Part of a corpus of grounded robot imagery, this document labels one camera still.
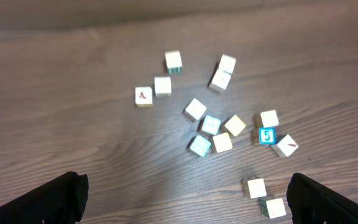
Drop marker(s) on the wooden block near centre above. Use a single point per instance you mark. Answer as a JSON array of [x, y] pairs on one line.
[[195, 110]]

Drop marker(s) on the cardboard backdrop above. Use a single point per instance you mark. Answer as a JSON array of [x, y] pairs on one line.
[[66, 14]]

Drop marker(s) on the block with green R side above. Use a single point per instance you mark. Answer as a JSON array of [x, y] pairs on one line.
[[173, 62]]

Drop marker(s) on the block with red side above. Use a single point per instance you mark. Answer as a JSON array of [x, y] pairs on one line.
[[162, 86]]

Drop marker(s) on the yellow top block left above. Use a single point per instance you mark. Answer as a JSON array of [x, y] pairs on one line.
[[222, 142]]

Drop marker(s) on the wooden block green side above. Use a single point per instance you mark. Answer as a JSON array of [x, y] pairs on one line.
[[254, 188]]

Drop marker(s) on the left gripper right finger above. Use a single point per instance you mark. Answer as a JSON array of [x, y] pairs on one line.
[[311, 202]]

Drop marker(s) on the blue top block left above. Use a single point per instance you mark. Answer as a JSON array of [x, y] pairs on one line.
[[200, 145]]

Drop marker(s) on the far plain wooden block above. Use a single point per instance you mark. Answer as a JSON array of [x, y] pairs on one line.
[[227, 64]]

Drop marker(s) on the block with tool drawing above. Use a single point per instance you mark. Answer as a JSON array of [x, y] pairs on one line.
[[284, 146]]

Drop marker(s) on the plain wooden block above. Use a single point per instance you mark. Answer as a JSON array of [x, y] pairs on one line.
[[227, 64], [266, 119]]

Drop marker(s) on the plain wooden block right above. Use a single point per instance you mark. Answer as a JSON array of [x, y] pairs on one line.
[[266, 119]]

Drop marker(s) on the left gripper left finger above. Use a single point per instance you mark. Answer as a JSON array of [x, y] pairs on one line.
[[61, 200]]

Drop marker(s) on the green top number block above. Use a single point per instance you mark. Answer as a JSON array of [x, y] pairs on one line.
[[210, 125]]

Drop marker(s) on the wooden block red drawing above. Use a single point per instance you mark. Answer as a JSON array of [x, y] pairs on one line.
[[272, 207]]

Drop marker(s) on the yellow top block right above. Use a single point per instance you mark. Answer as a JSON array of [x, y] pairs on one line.
[[234, 125]]

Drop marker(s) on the blue top 5 block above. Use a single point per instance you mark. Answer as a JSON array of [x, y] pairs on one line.
[[265, 136]]

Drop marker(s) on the block with yellow side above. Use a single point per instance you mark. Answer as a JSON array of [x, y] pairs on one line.
[[143, 96]]

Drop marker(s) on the block with blue side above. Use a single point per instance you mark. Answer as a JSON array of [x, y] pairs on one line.
[[220, 81]]

